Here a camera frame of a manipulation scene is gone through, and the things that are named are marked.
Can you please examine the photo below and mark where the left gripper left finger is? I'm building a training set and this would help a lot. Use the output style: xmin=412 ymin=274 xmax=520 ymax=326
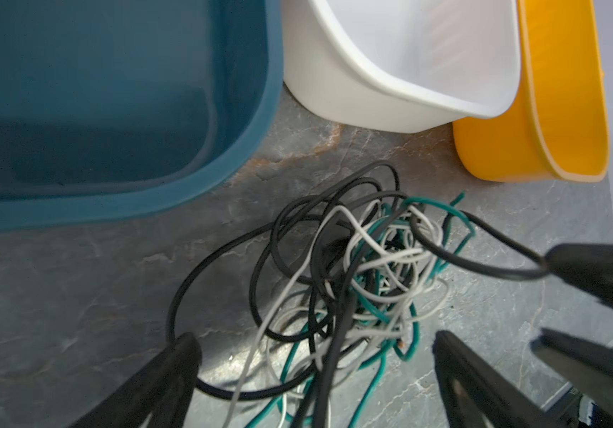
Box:
xmin=72 ymin=333 xmax=202 ymax=427

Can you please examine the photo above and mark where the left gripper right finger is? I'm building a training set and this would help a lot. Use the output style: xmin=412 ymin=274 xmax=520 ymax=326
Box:
xmin=432 ymin=330 xmax=563 ymax=427

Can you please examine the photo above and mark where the yellow plastic bin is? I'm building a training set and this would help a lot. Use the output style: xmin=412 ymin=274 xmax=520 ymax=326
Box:
xmin=453 ymin=1 xmax=611 ymax=183

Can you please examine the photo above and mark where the white plastic bin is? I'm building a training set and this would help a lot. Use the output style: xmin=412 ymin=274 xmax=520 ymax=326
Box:
xmin=282 ymin=0 xmax=521 ymax=134

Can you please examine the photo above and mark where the black cable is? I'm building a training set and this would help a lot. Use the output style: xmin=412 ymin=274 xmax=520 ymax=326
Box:
xmin=407 ymin=208 xmax=551 ymax=282

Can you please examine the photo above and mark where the cable pile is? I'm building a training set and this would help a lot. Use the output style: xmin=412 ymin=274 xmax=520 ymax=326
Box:
xmin=165 ymin=159 xmax=478 ymax=428

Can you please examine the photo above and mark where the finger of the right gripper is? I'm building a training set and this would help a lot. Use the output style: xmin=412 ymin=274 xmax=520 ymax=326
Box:
xmin=530 ymin=329 xmax=613 ymax=417
xmin=545 ymin=244 xmax=613 ymax=308

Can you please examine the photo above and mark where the teal plastic bin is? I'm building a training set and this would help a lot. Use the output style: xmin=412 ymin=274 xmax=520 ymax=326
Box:
xmin=0 ymin=1 xmax=283 ymax=231

